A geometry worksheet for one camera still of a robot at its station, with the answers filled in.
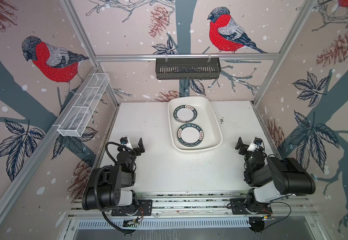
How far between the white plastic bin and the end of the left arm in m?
0.19

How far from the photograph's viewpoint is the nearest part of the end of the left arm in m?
0.69

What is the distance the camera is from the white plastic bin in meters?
0.91
